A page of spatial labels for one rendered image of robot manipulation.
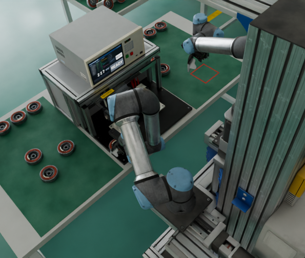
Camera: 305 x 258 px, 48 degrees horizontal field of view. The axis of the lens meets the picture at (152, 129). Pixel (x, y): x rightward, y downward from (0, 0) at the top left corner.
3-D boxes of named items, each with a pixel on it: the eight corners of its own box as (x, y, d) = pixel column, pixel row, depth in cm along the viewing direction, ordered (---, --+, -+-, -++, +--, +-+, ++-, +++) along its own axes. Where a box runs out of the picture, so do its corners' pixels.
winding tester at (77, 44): (145, 53, 225) (142, 26, 209) (93, 88, 208) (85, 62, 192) (107, 29, 244) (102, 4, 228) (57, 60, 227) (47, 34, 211)
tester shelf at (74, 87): (160, 52, 232) (159, 47, 228) (79, 107, 205) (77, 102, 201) (118, 27, 253) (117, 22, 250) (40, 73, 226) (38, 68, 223)
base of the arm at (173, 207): (202, 199, 166) (203, 189, 158) (181, 221, 160) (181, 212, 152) (179, 181, 173) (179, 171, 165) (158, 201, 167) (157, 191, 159)
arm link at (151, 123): (155, 77, 160) (160, 139, 198) (133, 83, 158) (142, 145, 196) (164, 93, 153) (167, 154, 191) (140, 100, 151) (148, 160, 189)
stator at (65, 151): (70, 140, 231) (68, 136, 228) (78, 150, 225) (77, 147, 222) (55, 148, 227) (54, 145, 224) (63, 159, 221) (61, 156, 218)
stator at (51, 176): (46, 166, 219) (44, 163, 216) (62, 170, 216) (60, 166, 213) (38, 180, 212) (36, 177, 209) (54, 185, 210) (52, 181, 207)
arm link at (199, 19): (200, 22, 177) (189, 15, 181) (199, 40, 185) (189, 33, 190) (211, 16, 179) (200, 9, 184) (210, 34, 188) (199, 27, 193)
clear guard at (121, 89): (148, 106, 210) (148, 100, 206) (119, 128, 201) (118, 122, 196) (115, 82, 226) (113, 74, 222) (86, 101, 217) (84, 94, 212)
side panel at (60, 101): (80, 124, 239) (68, 91, 214) (76, 127, 238) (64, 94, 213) (58, 104, 253) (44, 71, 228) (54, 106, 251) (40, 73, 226)
